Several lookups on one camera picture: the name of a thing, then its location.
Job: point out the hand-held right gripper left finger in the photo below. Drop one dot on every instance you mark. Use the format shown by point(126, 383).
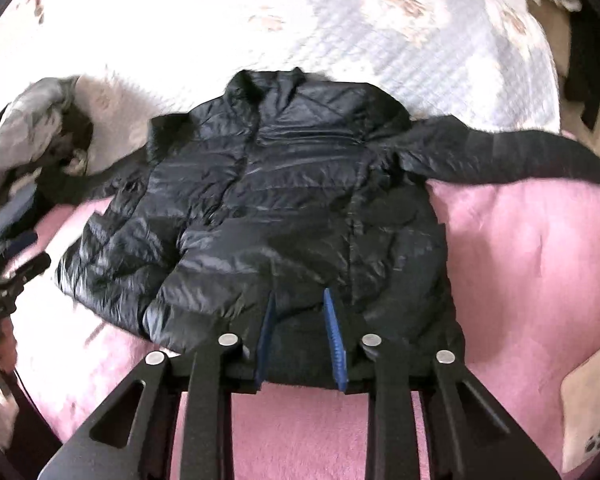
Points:
point(266, 340)

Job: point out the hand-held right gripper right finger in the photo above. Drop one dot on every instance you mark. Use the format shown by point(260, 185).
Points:
point(336, 345)

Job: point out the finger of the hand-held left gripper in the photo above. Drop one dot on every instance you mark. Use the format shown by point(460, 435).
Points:
point(27, 266)

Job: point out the black puffer jacket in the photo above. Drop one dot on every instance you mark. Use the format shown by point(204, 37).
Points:
point(280, 200)

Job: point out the pile of grey clothes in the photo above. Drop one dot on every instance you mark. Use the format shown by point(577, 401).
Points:
point(35, 125)

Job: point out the pink fleece blanket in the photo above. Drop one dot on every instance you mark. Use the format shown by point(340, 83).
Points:
point(505, 270)

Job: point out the phone in beige case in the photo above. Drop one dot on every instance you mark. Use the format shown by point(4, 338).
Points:
point(587, 410)

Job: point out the paw print quilted bedspread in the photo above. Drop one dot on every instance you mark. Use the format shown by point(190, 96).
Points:
point(330, 35)

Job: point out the hanging black garment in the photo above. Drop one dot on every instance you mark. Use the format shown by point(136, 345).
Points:
point(592, 55)

